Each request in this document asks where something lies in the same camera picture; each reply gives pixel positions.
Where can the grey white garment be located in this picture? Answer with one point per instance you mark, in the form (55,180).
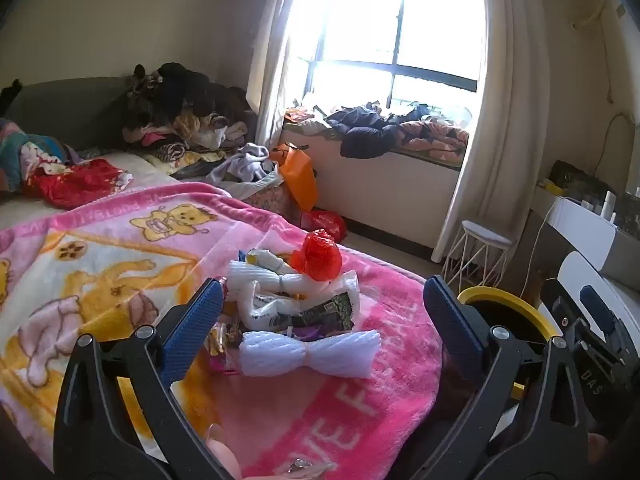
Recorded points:
(240,165)

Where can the orange patterned quilt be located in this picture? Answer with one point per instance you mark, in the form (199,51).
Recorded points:
(440,140)

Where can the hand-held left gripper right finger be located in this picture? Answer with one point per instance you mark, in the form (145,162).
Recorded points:
(452,317)

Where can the person's left hand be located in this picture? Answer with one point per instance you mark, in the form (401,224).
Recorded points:
(223,455)

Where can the dark blue clothes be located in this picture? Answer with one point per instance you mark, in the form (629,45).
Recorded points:
(370,132)

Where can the wide cream curtain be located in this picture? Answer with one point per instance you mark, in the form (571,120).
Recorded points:
(505,110)

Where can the silver foil wrapper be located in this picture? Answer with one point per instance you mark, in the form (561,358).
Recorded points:
(305,466)

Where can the pile of clothes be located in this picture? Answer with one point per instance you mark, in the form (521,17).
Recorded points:
(175,105)

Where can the black cloth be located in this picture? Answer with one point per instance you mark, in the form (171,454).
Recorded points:
(10,92)

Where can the bed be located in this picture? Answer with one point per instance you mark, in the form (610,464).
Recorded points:
(145,170)

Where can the white vanity desk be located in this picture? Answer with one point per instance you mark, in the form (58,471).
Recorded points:
(575,220)

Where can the white bottle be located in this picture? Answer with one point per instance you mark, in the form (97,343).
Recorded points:
(608,202)

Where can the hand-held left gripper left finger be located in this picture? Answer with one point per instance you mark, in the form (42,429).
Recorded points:
(197,317)

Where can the floral fabric basket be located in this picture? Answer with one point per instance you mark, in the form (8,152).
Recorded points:
(270,200)

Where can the red shopping bag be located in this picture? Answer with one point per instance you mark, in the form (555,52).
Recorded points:
(327,225)

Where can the dark green snack wrapper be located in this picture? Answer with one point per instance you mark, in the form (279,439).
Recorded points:
(325,312)

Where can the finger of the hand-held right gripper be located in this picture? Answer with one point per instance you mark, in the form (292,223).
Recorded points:
(560,305)
(597,307)

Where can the colourful printed cloth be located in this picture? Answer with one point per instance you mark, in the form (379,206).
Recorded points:
(30,155)

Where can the red plastic bag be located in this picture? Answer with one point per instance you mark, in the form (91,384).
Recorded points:
(320,257)

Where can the orange bag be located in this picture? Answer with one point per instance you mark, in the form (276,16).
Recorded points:
(300,170)

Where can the dark bag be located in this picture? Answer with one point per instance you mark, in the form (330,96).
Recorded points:
(572,177)

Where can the grey headboard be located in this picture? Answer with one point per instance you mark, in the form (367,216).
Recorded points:
(75,110)

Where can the pink printed blanket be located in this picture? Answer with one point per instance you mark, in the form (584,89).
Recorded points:
(100,270)

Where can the white foam net sleeve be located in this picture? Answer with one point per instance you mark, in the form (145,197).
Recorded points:
(310,355)
(260,275)

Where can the red cloth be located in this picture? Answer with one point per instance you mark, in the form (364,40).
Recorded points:
(80,185)

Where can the white printed plastic wrapper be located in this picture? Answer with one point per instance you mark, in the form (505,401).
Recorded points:
(265,310)

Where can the narrow cream curtain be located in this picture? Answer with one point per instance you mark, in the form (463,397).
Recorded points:
(275,60)

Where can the yellow rimmed trash bin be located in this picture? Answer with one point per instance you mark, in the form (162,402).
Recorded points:
(492,295)

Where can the purple candy wrapper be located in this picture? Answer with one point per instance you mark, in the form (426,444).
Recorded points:
(225,355)

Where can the white window seat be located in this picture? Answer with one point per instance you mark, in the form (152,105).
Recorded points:
(390,190)

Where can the window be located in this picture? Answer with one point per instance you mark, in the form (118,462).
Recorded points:
(400,25)

